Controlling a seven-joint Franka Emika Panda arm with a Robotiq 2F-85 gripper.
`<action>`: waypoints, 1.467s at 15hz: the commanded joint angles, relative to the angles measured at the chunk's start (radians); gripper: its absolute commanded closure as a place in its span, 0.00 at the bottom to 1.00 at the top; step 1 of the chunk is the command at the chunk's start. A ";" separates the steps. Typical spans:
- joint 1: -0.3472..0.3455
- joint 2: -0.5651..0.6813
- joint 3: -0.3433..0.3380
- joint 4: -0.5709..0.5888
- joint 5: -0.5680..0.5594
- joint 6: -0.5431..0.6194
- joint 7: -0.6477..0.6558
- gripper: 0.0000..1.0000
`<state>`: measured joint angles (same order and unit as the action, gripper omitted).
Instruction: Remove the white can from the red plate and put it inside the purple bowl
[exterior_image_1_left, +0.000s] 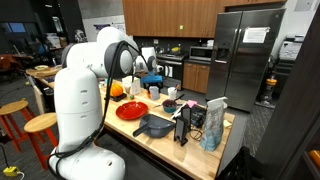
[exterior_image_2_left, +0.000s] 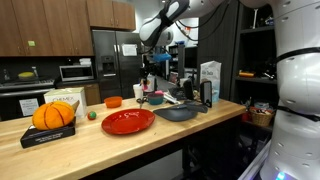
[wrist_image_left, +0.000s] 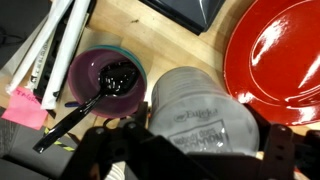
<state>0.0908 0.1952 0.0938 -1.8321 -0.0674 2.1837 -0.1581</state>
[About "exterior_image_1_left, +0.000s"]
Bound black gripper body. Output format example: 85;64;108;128
143;82;164;90

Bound teal bowl with purple inside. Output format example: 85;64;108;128
162;99;178;114

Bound red plate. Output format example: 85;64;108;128
115;101;149;121

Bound white paper cup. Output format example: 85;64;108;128
167;86;178;100

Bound black glossy spoon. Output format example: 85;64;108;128
173;93;186;103

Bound white Chemex box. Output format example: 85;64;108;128
121;75;142;96

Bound black stove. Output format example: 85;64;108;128
156;53;188;89

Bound orange plush basketball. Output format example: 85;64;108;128
109;83;125;98

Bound black box with white text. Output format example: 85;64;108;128
105;93;128;103

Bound brown wooden base cabinet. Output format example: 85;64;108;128
182;62;211;94

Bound silver microwave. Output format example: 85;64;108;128
188;45;214;62

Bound white paper bag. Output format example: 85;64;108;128
199;96;229;153

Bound black steel fridge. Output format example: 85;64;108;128
205;8;287;113

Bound background wooden table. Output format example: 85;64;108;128
25;64;63;89

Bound yellow grey vacuum cleaner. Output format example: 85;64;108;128
261;74;278;106

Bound white paper on fridge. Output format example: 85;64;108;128
242;26;271;44

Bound wooden stool with red legs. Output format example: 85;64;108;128
0;99;31;153
23;112;59;171

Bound dark shelf unit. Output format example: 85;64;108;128
253;6;320;180

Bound yellow floor power box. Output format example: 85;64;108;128
2;165;21;178

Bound orange item on shelf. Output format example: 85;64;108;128
308;149;320;171

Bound blue wrist camera box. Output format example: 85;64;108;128
140;74;164;85

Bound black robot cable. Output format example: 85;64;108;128
48;40;151;171

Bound thin black table cable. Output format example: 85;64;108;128
189;128;204;142

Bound brown wooden wall cabinets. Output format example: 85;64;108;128
122;0;288;39

